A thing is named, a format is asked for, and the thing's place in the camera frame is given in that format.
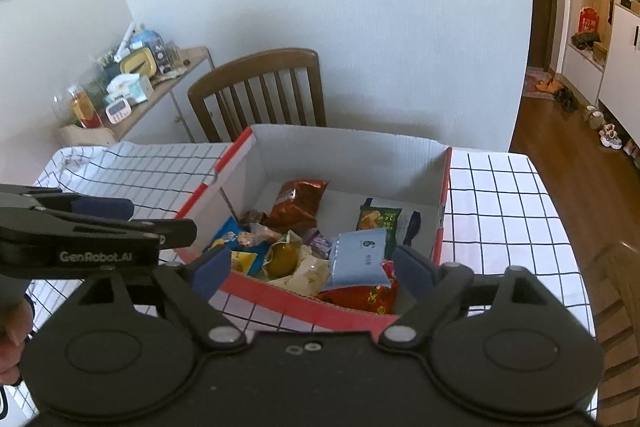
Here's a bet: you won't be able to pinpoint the white sneakers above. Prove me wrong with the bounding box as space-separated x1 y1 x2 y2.
600 123 624 150

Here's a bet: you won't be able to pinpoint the white shoe cabinet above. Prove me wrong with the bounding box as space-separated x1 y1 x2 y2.
565 0 640 168

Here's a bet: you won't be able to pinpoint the light wooden side cabinet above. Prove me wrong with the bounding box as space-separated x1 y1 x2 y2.
55 47 216 146

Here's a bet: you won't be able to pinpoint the wooden slat-back chair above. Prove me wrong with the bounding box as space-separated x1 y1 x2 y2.
187 48 327 144

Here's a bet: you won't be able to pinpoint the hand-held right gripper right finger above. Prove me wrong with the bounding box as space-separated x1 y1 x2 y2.
378 246 581 352

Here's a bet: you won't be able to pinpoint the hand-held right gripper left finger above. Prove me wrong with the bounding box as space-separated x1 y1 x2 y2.
45 247 247 353

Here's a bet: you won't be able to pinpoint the person's left hand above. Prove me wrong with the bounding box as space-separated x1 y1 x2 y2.
0 302 36 388

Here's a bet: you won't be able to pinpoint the white tube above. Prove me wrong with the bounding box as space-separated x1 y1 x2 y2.
114 22 137 63

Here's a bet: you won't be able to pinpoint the red snack packet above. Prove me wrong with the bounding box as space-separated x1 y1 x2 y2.
320 259 401 316

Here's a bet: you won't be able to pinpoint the yellow snack packet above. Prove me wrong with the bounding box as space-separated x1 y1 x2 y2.
231 251 257 276

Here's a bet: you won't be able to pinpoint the cream snack packet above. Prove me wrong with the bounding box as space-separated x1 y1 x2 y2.
285 257 332 297

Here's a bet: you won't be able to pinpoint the light blue snack packet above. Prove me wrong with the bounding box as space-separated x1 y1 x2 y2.
327 229 392 291

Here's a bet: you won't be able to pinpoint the checkered white tablecloth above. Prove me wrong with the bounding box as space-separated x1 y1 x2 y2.
25 142 598 427

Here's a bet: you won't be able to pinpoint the blue box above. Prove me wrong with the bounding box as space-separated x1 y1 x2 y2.
131 28 166 72

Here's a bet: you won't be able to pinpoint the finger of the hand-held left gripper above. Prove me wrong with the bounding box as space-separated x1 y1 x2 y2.
0 184 135 221
0 209 197 253

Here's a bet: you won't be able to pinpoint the brown snack packet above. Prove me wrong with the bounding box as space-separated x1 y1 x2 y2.
265 179 331 234

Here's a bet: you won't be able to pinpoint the red cardboard box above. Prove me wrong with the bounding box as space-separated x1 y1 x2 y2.
172 123 453 330

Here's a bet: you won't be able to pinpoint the orange bottle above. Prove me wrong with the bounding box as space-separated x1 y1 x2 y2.
69 88 104 128

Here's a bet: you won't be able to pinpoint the clear-wrapped round pastry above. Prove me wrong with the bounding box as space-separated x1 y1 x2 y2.
264 232 304 281

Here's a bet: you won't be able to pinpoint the patterned doormat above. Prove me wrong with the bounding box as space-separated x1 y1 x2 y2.
522 67 554 97

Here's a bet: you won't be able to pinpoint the dark wooden chair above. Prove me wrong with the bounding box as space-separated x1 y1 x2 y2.
582 242 640 427

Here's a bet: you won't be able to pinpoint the yellow desk clock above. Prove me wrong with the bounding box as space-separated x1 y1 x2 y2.
120 47 157 76

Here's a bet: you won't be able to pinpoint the green snack packet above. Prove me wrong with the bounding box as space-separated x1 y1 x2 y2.
356 204 404 246

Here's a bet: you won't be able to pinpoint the white tissue box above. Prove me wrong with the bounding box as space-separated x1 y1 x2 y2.
106 74 154 106

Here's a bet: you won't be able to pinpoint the white and navy snack packet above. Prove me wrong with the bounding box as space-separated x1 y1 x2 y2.
395 209 422 248

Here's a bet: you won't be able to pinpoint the clear glass jar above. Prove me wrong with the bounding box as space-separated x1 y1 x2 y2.
52 84 106 130

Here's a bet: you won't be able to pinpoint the dark shoes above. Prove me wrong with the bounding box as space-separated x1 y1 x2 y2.
555 87 580 112

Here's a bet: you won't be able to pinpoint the blue cookie packet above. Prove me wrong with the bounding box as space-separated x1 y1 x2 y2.
210 217 273 278

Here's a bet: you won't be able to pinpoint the white kitchen timer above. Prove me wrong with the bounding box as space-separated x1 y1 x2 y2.
105 99 134 124

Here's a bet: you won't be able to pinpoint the purple snack packet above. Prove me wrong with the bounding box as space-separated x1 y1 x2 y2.
305 232 334 258

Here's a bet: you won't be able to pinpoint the red paper decoration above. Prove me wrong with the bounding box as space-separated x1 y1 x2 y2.
577 7 601 33

